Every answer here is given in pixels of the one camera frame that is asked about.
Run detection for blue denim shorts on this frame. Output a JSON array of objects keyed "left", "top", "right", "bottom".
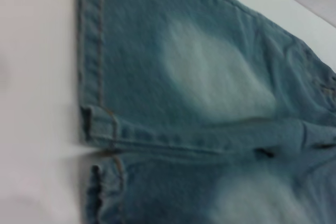
[{"left": 76, "top": 0, "right": 336, "bottom": 224}]

